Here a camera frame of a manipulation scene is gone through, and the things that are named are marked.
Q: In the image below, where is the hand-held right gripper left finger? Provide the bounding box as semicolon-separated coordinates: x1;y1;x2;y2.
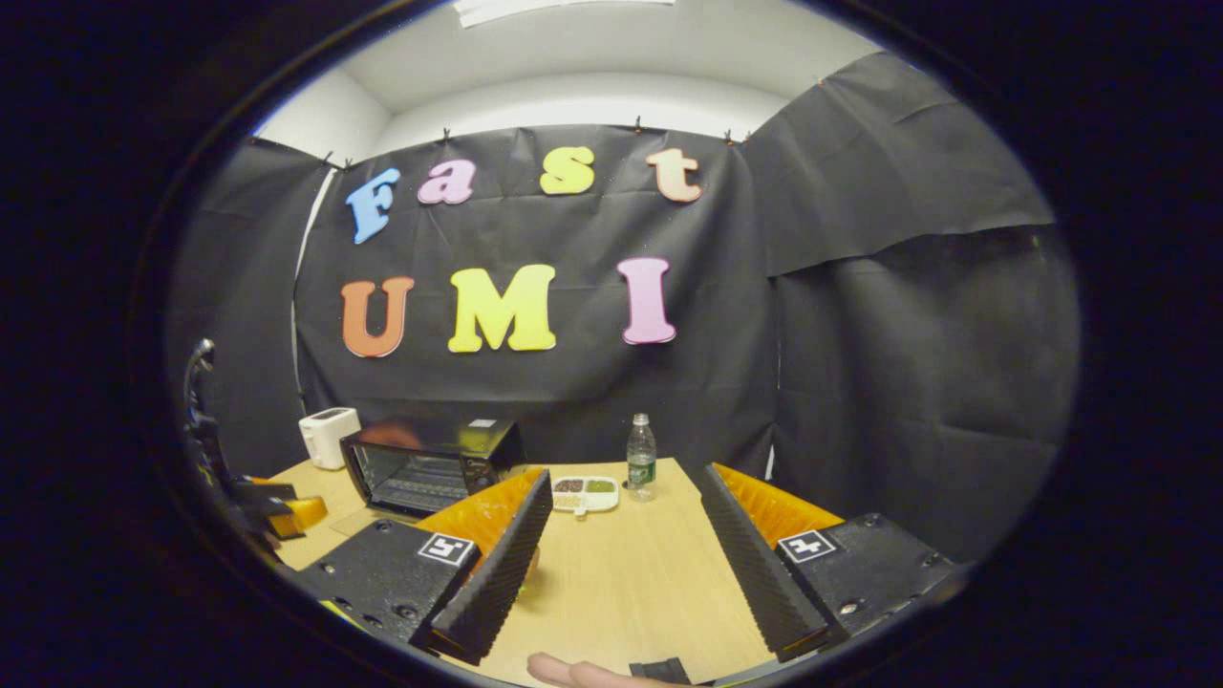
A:
287;466;555;665

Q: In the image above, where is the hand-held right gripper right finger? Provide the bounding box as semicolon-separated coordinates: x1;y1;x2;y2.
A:
702;463;958;663

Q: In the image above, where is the black electric oven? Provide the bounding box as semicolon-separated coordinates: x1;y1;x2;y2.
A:
330;419;527;538

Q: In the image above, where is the white toaster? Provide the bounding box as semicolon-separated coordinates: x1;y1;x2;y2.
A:
299;408;362;471

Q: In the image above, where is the white divided snack dish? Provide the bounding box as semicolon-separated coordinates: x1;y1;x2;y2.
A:
551;476;621;518

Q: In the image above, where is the clear plastic water bottle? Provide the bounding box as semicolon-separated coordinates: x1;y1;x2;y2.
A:
627;414;658;504

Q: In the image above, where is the black backdrop cloth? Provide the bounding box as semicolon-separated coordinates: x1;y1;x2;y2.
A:
162;50;1083;565

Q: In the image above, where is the long ceiling light panel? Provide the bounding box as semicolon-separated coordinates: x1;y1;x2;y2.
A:
454;0;676;28

